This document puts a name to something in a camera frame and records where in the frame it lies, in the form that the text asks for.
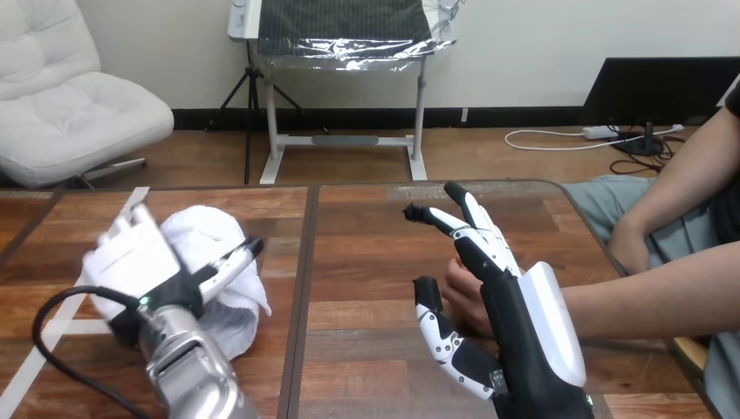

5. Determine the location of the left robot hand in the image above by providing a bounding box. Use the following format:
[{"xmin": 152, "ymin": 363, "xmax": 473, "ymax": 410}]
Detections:
[{"xmin": 82, "ymin": 202, "xmax": 266, "ymax": 348}]

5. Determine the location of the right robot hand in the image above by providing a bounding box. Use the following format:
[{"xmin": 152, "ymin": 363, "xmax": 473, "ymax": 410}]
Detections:
[{"xmin": 402, "ymin": 181, "xmax": 597, "ymax": 419}]

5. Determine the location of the person's hand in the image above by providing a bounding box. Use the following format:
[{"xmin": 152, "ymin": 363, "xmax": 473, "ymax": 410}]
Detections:
[
  {"xmin": 606, "ymin": 216, "xmax": 658, "ymax": 276},
  {"xmin": 442, "ymin": 257, "xmax": 498, "ymax": 340}
]

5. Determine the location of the white towel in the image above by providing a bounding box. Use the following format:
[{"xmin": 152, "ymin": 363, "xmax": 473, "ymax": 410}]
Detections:
[{"xmin": 87, "ymin": 205, "xmax": 273, "ymax": 362}]

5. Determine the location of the person's forearm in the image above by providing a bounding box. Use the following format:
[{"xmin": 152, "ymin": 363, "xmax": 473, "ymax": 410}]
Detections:
[
  {"xmin": 620, "ymin": 106, "xmax": 740, "ymax": 239},
  {"xmin": 559, "ymin": 239, "xmax": 740, "ymax": 342}
]

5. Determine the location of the person's body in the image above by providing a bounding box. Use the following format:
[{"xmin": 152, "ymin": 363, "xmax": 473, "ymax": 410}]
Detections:
[{"xmin": 563, "ymin": 78, "xmax": 740, "ymax": 419}]

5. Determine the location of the wooden chair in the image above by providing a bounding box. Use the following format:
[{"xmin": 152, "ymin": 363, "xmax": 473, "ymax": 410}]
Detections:
[{"xmin": 670, "ymin": 337, "xmax": 711, "ymax": 374}]

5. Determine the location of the white power strip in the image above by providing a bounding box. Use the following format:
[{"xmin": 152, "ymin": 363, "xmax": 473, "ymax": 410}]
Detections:
[{"xmin": 582, "ymin": 124, "xmax": 620, "ymax": 141}]

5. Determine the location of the dark screen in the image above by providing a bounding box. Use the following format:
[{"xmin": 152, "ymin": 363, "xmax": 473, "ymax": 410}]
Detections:
[{"xmin": 580, "ymin": 56, "xmax": 740, "ymax": 157}]

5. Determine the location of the white cushioned chair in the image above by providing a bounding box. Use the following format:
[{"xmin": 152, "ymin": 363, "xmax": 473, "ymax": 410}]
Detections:
[{"xmin": 0, "ymin": 0, "xmax": 175, "ymax": 190}]

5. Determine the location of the white desk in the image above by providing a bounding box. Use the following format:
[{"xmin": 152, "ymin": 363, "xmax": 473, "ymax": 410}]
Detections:
[{"xmin": 227, "ymin": 0, "xmax": 458, "ymax": 186}]

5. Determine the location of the black tripod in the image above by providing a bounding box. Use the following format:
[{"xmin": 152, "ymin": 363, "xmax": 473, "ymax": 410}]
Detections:
[{"xmin": 205, "ymin": 38, "xmax": 331, "ymax": 186}]

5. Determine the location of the foil sheet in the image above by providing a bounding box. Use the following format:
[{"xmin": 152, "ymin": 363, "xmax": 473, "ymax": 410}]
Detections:
[{"xmin": 257, "ymin": 0, "xmax": 459, "ymax": 74}]

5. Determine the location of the tangle of cables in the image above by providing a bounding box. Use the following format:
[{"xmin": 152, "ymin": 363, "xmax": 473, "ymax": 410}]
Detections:
[{"xmin": 608, "ymin": 131, "xmax": 679, "ymax": 175}]

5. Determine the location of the black cable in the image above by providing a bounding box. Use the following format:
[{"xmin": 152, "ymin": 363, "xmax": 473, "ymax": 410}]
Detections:
[{"xmin": 31, "ymin": 285, "xmax": 153, "ymax": 419}]

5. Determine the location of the white power cable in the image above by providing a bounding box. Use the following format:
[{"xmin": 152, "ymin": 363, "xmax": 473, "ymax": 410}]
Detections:
[{"xmin": 504, "ymin": 123, "xmax": 685, "ymax": 154}]

